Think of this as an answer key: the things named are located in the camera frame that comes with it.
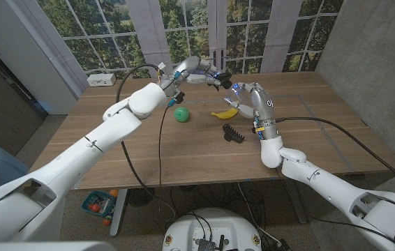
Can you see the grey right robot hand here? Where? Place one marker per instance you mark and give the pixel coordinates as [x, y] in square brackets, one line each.
[264, 108]

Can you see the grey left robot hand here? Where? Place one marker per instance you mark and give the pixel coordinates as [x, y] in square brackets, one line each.
[188, 69]

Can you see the clear plastic spray bottle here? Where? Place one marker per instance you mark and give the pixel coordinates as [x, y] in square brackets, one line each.
[236, 95]

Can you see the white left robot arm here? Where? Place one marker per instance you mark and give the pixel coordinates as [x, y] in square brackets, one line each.
[79, 157]

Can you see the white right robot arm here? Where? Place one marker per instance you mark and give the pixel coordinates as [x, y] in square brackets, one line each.
[326, 184]

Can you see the yellow banana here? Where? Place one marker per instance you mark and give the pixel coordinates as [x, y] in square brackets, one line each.
[225, 114]

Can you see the green ball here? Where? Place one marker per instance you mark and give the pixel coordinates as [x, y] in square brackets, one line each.
[181, 114]

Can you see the red toy ball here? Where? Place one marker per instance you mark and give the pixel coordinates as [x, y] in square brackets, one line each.
[95, 208]

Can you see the black hair claw clip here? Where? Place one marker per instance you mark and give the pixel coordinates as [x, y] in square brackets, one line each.
[232, 134]

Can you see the printed window garden backdrop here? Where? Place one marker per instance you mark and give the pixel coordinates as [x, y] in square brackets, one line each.
[113, 35]

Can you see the white power outlet box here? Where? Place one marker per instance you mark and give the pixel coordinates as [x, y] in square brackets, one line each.
[100, 79]

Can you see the metal table leg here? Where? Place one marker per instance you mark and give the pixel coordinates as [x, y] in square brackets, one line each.
[300, 216]
[117, 216]

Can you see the white robot torso base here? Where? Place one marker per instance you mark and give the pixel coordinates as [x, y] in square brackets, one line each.
[211, 224]

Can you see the black floor fan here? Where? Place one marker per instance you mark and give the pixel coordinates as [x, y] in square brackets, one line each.
[141, 197]

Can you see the teal toy basket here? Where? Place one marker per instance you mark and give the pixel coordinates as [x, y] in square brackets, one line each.
[100, 205]

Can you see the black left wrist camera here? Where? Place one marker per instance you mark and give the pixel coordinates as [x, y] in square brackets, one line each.
[178, 97]

